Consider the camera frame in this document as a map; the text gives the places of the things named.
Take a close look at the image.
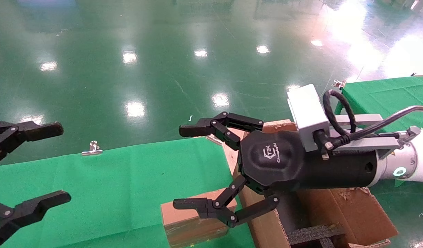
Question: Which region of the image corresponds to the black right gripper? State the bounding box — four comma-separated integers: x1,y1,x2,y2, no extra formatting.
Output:
173,111,379,228

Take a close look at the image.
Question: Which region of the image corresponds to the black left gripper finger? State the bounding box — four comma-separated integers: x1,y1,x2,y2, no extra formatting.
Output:
0,190,71,247
0,121,64,167

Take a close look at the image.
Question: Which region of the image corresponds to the small brown cardboard box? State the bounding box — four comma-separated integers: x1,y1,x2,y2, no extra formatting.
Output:
161,198,238,248

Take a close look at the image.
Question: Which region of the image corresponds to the large open cardboard carton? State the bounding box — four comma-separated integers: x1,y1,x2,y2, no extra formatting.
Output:
222,119,400,248

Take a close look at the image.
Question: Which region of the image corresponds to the large green table cloth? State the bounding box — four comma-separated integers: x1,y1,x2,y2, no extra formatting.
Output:
0,137,255,248

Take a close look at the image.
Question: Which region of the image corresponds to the black foam insert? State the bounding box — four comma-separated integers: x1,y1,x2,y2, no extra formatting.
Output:
287,223,346,248

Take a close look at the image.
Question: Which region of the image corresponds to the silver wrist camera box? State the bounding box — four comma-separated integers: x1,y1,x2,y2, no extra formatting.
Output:
287,84,331,152

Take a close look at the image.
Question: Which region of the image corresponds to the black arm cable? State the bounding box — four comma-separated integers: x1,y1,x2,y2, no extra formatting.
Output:
322,89,423,152

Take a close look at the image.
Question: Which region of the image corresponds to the silver camera mount bracket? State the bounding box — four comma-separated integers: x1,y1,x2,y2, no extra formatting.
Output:
330,114,410,159

